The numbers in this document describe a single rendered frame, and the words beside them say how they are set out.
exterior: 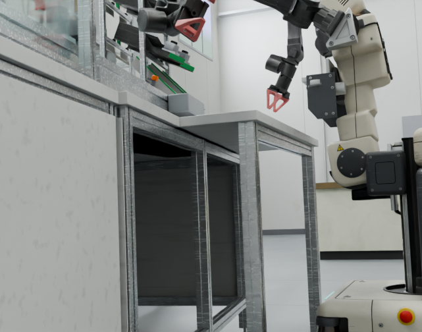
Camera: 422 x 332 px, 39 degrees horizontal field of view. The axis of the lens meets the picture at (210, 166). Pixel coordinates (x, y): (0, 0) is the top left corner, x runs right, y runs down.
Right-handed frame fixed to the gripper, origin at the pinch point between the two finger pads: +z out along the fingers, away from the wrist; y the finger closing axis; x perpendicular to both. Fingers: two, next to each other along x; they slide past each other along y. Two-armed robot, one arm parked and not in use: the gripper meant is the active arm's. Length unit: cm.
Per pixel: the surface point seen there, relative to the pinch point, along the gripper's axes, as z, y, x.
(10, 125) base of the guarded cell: 24, -56, -31
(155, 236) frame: -142, -30, 77
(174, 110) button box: -49, -8, 22
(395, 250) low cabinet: -313, 103, 416
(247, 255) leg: -20, -45, 49
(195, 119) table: -30.2, -14.5, 22.4
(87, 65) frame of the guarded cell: -2.2, -29.5, -18.6
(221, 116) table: -23.8, -12.2, 26.6
